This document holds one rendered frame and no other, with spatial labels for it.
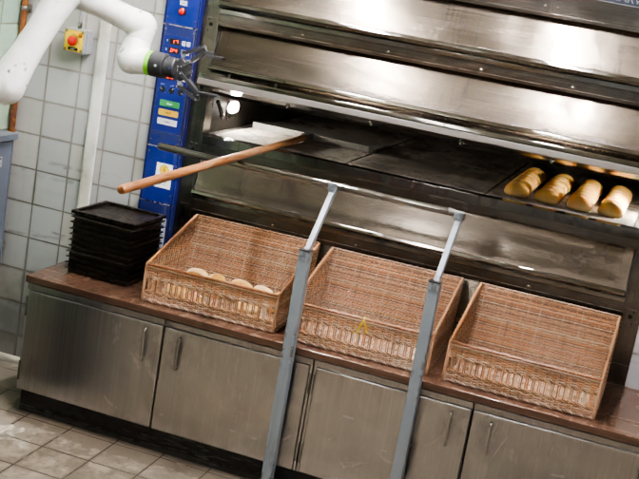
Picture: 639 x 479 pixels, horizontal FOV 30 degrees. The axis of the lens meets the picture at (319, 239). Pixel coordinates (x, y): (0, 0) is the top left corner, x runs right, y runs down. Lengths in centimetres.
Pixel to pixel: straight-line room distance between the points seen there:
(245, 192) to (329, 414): 105
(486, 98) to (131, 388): 176
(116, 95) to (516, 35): 170
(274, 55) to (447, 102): 73
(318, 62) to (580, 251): 127
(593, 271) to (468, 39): 100
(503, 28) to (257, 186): 118
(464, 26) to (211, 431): 181
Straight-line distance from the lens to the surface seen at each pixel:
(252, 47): 489
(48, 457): 464
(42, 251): 540
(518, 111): 460
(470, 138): 449
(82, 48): 512
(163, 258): 474
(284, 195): 487
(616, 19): 457
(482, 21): 463
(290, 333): 432
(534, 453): 429
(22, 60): 404
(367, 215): 477
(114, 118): 514
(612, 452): 425
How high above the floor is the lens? 195
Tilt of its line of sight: 13 degrees down
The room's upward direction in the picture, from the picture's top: 10 degrees clockwise
